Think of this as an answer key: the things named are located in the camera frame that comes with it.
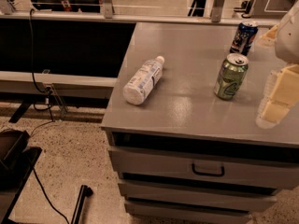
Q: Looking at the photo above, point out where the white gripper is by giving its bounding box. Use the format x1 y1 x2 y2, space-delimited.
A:
256 3 299 129

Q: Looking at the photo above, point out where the green soda can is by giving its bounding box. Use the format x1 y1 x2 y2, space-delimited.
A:
214 53 249 100

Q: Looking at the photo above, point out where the blue soda can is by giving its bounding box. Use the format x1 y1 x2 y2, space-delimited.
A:
230 21 258 56

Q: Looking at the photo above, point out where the grey drawer cabinet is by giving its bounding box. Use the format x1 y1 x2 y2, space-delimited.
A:
102 23 299 224

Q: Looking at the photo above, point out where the white plastic bottle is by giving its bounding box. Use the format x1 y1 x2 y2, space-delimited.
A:
122 56 164 105

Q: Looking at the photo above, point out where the grey metal railing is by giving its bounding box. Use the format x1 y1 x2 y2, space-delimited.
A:
0 0 299 28

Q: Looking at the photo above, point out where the black bar on floor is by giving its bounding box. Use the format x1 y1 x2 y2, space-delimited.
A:
70 185 93 224

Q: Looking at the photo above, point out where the black equipment base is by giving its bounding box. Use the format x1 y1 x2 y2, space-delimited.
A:
0 130 41 224

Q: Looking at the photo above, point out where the black drawer handle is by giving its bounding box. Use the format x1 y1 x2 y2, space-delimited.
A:
191 161 226 178

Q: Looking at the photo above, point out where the black hanging cable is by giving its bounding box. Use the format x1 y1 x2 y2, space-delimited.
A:
28 8 55 122

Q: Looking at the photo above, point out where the black floor cable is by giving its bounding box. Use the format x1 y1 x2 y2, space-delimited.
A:
29 161 71 224

